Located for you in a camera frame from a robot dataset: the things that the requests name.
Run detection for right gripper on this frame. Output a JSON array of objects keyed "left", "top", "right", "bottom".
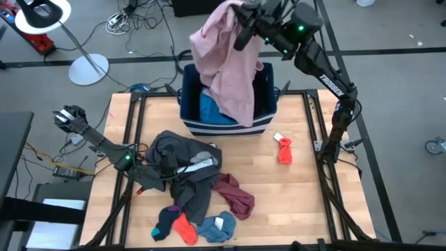
[{"left": 231, "top": 0, "right": 279, "bottom": 52}]

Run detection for dark grey garment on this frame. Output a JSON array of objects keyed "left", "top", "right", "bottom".
[{"left": 144, "top": 130, "right": 224, "bottom": 226}]

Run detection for navy sock purple toe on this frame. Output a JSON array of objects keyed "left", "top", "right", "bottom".
[{"left": 150, "top": 204, "right": 183, "bottom": 242}]

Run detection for pink garment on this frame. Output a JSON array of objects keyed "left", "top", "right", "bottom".
[{"left": 189, "top": 0, "right": 265, "bottom": 128}]

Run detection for bright blue garment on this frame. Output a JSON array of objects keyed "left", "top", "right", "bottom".
[{"left": 199, "top": 89, "right": 240, "bottom": 126}]

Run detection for maroon garment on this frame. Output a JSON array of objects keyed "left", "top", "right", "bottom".
[{"left": 212, "top": 173, "right": 256, "bottom": 221}]

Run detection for grey-blue sock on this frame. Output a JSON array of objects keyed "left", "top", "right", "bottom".
[{"left": 196, "top": 210, "right": 237, "bottom": 244}]

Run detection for orange sock white tag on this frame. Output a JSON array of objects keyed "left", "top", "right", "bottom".
[{"left": 273, "top": 132, "right": 293, "bottom": 165}]

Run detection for black box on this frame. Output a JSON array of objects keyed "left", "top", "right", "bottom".
[{"left": 171, "top": 0, "right": 227, "bottom": 18}]

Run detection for navy white-striped fabric bin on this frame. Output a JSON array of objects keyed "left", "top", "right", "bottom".
[{"left": 179, "top": 62, "right": 279, "bottom": 137}]

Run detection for grey power adapter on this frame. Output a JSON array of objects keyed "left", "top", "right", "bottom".
[{"left": 69, "top": 132, "right": 86, "bottom": 146}]

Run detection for black power brick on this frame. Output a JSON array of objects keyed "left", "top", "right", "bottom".
[{"left": 52, "top": 165, "right": 83, "bottom": 181}]

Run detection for white floor lamp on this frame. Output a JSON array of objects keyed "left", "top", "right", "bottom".
[{"left": 14, "top": 0, "right": 110, "bottom": 86}]

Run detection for grey cabinet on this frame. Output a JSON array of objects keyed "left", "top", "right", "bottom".
[{"left": 20, "top": 181, "right": 93, "bottom": 251}]

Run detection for white power strip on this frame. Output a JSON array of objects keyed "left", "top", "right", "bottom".
[{"left": 106, "top": 12, "right": 132, "bottom": 36}]

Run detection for black desk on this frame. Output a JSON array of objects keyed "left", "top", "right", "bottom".
[{"left": 0, "top": 110, "right": 35, "bottom": 210}]

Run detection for red toolbox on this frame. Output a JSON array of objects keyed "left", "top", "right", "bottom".
[{"left": 0, "top": 0, "right": 56, "bottom": 56}]

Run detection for caster wheel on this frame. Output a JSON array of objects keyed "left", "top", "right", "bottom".
[{"left": 424, "top": 136, "right": 446, "bottom": 155}]

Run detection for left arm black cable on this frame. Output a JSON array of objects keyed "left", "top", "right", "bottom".
[{"left": 130, "top": 141, "right": 196, "bottom": 183}]

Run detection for blue cable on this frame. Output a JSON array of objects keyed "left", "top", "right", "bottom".
[{"left": 130, "top": 82, "right": 151, "bottom": 93}]

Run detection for coiled black cable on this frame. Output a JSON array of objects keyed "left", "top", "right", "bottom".
[{"left": 176, "top": 48, "right": 203, "bottom": 73}]

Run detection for black floor cables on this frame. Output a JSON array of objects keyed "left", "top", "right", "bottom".
[{"left": 114, "top": 0, "right": 177, "bottom": 59}]

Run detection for yellow cable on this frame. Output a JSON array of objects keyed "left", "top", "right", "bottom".
[{"left": 24, "top": 141, "right": 95, "bottom": 175}]

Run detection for black plug cable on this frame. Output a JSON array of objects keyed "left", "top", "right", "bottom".
[{"left": 414, "top": 229, "right": 438, "bottom": 245}]

